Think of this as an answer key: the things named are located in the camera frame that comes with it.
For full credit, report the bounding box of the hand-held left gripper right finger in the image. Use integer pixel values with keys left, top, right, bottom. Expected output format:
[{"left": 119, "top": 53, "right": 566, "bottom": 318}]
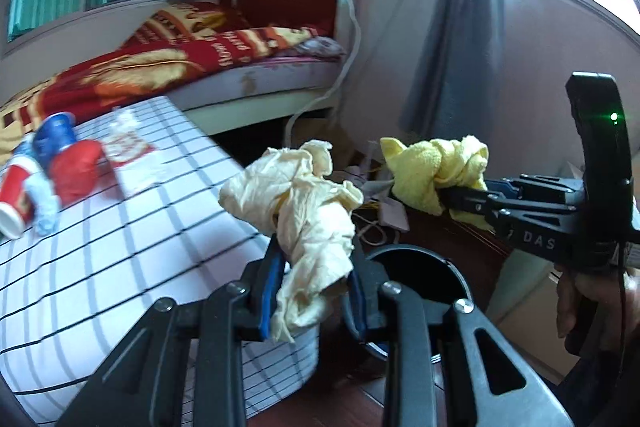
[{"left": 342, "top": 251, "right": 576, "bottom": 427}]

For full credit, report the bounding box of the cream cloth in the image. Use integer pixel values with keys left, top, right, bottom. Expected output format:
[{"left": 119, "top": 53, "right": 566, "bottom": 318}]
[{"left": 219, "top": 139, "right": 365, "bottom": 344}]

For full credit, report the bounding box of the table with white checked cloth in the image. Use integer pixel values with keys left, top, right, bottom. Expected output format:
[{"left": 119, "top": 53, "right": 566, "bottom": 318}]
[{"left": 0, "top": 97, "right": 321, "bottom": 413}]

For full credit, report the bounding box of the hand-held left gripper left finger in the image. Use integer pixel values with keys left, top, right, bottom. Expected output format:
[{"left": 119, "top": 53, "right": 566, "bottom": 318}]
[{"left": 56, "top": 234, "right": 288, "bottom": 427}]

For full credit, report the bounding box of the grey curtain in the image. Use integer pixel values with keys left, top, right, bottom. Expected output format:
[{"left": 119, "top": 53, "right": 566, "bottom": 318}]
[{"left": 400, "top": 0, "right": 507, "bottom": 141}]

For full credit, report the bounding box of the white hanging cable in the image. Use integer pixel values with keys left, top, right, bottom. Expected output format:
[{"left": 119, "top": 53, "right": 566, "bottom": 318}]
[{"left": 282, "top": 0, "right": 364, "bottom": 148}]

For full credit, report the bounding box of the red crumpled cup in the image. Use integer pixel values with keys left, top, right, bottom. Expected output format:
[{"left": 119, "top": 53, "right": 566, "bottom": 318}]
[{"left": 49, "top": 139, "right": 104, "bottom": 208}]

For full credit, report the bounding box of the bed with white frame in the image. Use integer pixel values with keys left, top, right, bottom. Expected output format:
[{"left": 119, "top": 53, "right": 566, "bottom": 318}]
[{"left": 0, "top": 49, "right": 353, "bottom": 132}]

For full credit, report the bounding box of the blue and white cup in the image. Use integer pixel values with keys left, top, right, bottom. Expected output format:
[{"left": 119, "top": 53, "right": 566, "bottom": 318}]
[{"left": 31, "top": 113, "right": 79, "bottom": 168}]

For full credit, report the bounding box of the red paper cup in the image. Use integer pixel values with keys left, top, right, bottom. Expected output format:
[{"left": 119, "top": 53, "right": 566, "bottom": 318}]
[{"left": 0, "top": 154, "right": 45, "bottom": 240}]

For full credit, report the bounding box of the person's right hand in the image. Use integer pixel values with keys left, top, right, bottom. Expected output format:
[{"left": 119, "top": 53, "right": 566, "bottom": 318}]
[{"left": 556, "top": 266, "right": 640, "bottom": 358}]

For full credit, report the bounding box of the yellow cloth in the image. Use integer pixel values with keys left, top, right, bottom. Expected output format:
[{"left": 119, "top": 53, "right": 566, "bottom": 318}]
[{"left": 380, "top": 135, "right": 493, "bottom": 228}]

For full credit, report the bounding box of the light blue crumpled glove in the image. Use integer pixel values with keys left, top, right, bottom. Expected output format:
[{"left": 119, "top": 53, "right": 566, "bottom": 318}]
[{"left": 25, "top": 171, "right": 62, "bottom": 236}]

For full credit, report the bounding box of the patterned pillow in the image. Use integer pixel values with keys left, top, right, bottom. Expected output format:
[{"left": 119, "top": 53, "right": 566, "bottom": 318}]
[{"left": 292, "top": 36, "right": 347, "bottom": 59}]

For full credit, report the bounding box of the bed with red blanket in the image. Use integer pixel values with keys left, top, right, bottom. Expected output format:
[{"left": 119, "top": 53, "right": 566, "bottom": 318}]
[{"left": 0, "top": 2, "right": 333, "bottom": 168}]

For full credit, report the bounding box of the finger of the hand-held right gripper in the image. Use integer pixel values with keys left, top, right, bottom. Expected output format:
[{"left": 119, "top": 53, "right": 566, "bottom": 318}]
[
  {"left": 482, "top": 175, "right": 583, "bottom": 208},
  {"left": 440, "top": 187, "right": 521, "bottom": 233}
]

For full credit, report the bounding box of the black round trash bin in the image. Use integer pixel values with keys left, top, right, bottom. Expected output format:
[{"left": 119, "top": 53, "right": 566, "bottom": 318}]
[{"left": 345, "top": 244, "right": 476, "bottom": 360}]

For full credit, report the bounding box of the white and red packet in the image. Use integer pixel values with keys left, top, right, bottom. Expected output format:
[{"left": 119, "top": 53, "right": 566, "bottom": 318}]
[{"left": 102, "top": 129, "right": 160, "bottom": 196}]

